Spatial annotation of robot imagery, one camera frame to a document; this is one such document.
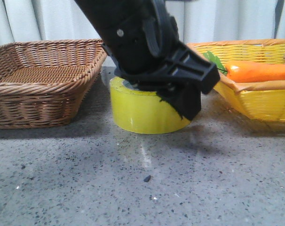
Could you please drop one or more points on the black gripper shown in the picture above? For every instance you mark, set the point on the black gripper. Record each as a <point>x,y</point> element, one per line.
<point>142,39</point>

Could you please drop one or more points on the yellow tape roll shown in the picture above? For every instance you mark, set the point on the yellow tape roll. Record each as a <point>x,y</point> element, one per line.
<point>142,112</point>

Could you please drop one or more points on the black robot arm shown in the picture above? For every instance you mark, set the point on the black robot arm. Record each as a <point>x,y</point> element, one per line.
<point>142,39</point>

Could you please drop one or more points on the orange toy carrot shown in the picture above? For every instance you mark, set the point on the orange toy carrot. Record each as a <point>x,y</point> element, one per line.
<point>242,71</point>

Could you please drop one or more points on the yellow woven basket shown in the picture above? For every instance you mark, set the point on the yellow woven basket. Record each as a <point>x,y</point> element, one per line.
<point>256,100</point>

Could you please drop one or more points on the small black debris chip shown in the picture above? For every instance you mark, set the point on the small black debris chip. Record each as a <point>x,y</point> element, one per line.
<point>147,179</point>

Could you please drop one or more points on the brown wicker basket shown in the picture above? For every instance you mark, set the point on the brown wicker basket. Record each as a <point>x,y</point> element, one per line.
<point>43,83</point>

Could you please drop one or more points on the white curtain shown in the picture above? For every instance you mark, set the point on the white curtain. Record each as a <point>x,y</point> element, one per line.
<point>197,20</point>

